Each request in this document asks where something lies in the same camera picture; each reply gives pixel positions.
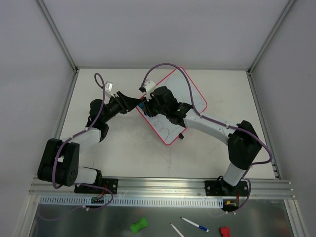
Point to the aluminium mounting rail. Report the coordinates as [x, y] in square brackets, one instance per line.
[175, 188]

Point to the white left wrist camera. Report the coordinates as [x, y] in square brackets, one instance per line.
[108, 90]

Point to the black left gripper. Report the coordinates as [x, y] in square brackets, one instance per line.
[122, 102]

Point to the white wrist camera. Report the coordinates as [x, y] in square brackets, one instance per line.
[108, 90]
[148, 88]

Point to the white slotted cable duct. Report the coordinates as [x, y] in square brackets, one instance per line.
[134, 201]

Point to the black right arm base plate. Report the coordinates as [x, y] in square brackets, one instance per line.
[213, 188]

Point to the white marker blue cap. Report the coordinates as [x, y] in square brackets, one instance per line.
[195, 224]

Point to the blue whiteboard eraser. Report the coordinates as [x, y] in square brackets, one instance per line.
[144, 108]

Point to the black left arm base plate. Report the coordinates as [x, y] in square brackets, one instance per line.
[109, 183]

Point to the green bone shaped toy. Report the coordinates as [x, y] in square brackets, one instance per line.
[138, 226]

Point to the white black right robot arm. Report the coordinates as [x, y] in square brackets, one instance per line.
[241, 138]

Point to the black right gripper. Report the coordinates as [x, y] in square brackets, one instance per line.
[149, 107]

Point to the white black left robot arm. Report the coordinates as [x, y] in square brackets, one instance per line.
[60, 160]

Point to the white marker red tip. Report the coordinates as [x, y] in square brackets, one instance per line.
[176, 230]

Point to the red toy piece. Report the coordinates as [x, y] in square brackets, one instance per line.
[225, 232]

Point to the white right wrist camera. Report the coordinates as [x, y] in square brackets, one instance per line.
[148, 88]

